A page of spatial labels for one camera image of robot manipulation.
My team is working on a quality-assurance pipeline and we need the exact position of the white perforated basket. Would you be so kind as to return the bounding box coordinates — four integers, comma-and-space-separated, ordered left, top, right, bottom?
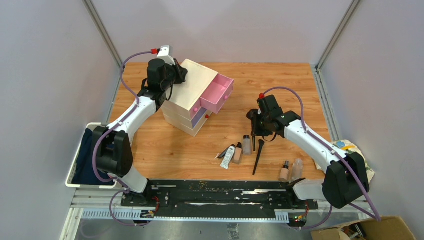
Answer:
65, 122, 122, 190

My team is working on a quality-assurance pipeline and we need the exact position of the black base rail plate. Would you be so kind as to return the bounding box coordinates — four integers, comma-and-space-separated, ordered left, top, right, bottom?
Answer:
120, 179, 319, 227

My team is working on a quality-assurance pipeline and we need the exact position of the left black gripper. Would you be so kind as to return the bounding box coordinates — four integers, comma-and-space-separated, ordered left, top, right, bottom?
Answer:
161, 60, 188, 92

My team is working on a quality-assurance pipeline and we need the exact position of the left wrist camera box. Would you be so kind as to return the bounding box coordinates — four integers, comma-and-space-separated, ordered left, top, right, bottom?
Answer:
156, 45, 176, 66

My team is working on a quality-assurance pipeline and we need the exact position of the round beige foundation bottle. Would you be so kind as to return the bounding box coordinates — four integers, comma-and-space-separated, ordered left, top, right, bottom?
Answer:
278, 160, 290, 183

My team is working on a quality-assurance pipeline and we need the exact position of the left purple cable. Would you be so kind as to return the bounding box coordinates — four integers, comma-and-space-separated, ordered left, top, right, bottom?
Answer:
91, 48, 159, 228

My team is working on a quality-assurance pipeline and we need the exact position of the white mini drawer cabinet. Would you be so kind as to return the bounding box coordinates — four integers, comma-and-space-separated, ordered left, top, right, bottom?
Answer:
160, 59, 218, 137

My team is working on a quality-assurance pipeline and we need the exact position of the white slotted cable duct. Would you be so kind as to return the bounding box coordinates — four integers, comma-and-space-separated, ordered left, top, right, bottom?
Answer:
81, 207, 291, 223

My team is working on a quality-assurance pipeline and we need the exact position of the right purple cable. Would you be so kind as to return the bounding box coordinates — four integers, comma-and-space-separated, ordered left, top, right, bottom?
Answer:
258, 86, 382, 231

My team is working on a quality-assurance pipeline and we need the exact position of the black mascara tube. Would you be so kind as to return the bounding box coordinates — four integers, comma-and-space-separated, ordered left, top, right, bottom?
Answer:
217, 146, 231, 159

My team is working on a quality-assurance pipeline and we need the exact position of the purple cable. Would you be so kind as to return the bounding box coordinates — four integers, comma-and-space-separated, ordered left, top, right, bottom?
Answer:
258, 86, 382, 231
91, 48, 159, 228

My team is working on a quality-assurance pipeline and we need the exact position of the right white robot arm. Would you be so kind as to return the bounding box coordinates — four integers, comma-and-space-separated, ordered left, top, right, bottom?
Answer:
246, 94, 370, 209

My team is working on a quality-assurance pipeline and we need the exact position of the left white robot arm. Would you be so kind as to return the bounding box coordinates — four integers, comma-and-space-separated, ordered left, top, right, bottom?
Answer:
92, 57, 188, 207

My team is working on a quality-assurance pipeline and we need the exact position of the pink drawer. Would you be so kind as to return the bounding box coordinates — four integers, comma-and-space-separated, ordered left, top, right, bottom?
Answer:
200, 74, 234, 114

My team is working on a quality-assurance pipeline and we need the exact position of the small clear bottle black cap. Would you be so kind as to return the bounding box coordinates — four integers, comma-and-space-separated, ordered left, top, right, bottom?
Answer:
242, 135, 252, 156

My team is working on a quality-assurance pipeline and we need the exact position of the thin black makeup brush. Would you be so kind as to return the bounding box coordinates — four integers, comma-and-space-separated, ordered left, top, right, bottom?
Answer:
252, 139, 265, 176

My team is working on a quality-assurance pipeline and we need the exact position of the printed cream cloth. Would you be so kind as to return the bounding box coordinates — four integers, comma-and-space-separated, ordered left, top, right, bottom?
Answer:
329, 139, 375, 183

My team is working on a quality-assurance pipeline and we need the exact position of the white cosmetic tube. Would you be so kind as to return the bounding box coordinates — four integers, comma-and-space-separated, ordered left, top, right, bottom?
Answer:
220, 144, 236, 169

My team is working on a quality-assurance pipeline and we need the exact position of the square beige foundation bottle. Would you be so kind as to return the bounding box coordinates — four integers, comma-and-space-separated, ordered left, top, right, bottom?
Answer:
232, 142, 243, 165

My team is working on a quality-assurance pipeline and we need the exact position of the clear square bottle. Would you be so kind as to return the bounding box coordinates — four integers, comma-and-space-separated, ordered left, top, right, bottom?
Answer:
289, 158, 303, 183

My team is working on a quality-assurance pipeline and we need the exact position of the dark blue cloth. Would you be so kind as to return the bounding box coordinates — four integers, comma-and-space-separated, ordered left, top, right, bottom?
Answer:
71, 128, 114, 186

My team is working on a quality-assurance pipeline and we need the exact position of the cardboard box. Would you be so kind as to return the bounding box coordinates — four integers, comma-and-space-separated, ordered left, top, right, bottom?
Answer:
311, 216, 416, 240

